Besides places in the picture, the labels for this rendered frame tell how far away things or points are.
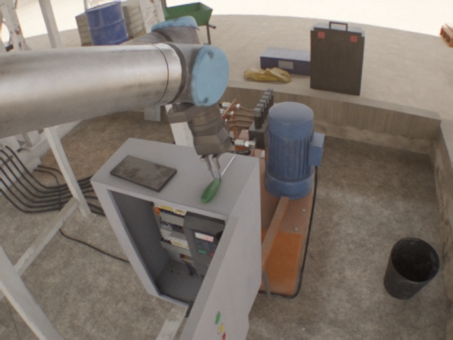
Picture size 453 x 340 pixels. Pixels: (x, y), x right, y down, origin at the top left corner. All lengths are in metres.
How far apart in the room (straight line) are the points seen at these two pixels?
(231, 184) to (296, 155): 0.76
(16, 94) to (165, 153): 0.63
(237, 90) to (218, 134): 2.51
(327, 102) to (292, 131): 1.65
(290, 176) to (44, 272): 1.89
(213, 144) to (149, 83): 0.34
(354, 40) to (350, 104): 0.60
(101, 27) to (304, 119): 3.87
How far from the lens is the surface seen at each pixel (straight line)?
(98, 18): 4.85
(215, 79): 0.47
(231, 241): 0.65
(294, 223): 1.52
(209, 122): 0.68
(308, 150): 1.50
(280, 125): 1.39
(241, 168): 0.79
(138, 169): 0.84
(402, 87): 3.72
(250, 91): 3.16
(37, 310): 0.94
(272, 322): 1.91
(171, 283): 1.32
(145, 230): 1.17
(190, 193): 0.75
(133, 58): 0.38
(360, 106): 3.01
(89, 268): 2.38
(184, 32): 0.63
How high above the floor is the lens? 1.75
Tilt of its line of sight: 39 degrees down
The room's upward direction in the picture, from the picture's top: 7 degrees counter-clockwise
